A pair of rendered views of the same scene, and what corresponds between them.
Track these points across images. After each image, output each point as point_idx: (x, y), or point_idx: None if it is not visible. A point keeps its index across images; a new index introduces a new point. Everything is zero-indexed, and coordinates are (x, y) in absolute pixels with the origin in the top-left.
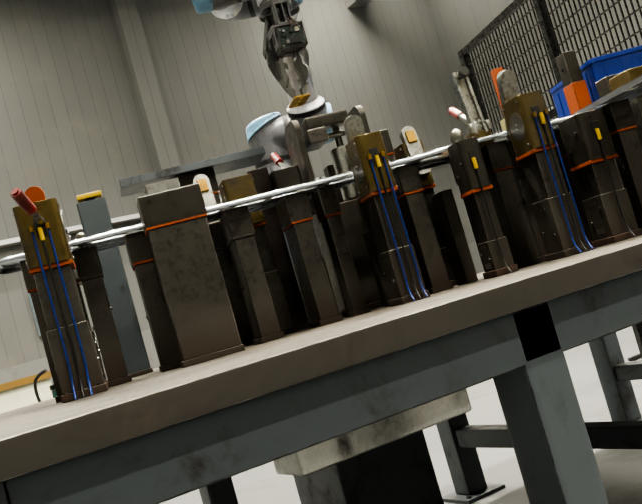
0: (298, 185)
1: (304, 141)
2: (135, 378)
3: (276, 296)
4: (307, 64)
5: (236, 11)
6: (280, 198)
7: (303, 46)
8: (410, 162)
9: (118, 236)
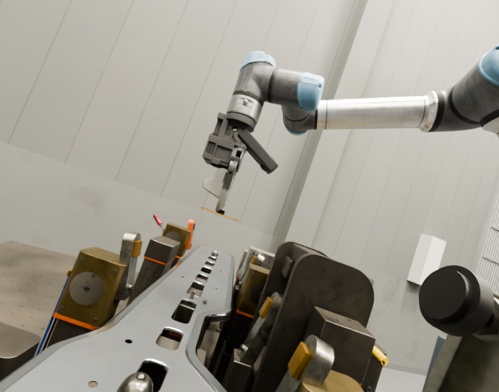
0: (161, 277)
1: (273, 265)
2: (212, 337)
3: (215, 370)
4: (228, 179)
5: (428, 122)
6: (219, 294)
7: (208, 160)
8: (165, 352)
9: (215, 260)
